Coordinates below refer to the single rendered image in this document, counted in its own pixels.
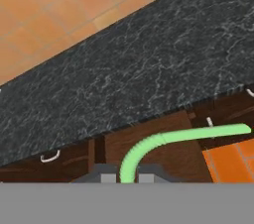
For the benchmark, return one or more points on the dark brown wooden cabinet front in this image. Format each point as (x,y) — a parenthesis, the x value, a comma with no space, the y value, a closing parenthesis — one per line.
(43,170)
(228,114)

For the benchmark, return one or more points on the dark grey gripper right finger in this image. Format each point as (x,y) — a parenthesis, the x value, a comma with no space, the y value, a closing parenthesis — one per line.
(149,169)

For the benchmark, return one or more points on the brown wooden open drawer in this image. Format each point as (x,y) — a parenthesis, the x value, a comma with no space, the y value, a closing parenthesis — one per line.
(172,158)

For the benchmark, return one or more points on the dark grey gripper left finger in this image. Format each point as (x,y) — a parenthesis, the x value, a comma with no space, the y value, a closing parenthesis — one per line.
(105,170)

